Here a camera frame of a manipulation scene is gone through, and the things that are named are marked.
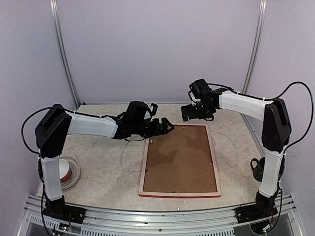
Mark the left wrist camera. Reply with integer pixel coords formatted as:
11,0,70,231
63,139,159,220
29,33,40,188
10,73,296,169
123,101,158,123

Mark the white red bowl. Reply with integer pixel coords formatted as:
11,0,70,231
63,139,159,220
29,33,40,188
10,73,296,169
59,159,70,182

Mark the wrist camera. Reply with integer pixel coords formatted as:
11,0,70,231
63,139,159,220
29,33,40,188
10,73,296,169
188,78,212,103
123,101,158,123

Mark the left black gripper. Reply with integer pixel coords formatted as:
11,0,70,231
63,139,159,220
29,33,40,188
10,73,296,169
133,118,175,139

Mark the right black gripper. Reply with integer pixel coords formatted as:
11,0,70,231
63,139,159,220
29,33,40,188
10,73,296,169
182,100,214,121

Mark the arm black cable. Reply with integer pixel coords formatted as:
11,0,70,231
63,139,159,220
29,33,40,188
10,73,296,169
209,81,314,153
21,105,57,154

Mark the red wooden picture frame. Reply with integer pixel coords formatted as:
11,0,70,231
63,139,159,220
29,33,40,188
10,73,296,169
138,124,221,197

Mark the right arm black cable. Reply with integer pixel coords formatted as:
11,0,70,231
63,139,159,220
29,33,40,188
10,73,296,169
209,81,314,153

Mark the left aluminium post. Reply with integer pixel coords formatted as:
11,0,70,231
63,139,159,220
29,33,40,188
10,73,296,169
49,0,81,108

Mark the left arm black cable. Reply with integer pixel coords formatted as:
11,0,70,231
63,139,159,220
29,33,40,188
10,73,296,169
21,105,57,154

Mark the aluminium post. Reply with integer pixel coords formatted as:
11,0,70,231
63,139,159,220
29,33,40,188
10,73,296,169
241,0,267,95
49,0,81,108

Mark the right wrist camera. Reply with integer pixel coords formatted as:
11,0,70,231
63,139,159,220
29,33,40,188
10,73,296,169
188,78,212,103

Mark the brown backing board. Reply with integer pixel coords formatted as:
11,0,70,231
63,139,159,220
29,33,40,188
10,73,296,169
142,125,219,194

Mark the right aluminium post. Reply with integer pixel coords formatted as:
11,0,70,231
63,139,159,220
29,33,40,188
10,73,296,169
241,0,267,95

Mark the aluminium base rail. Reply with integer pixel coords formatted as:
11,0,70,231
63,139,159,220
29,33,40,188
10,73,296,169
17,194,305,236

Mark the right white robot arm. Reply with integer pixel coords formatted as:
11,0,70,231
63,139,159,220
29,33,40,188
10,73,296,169
181,87,291,223

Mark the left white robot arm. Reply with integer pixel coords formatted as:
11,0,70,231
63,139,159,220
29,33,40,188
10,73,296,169
35,101,174,224

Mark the dark green mug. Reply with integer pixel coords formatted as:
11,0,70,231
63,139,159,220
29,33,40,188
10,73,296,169
250,157,265,182

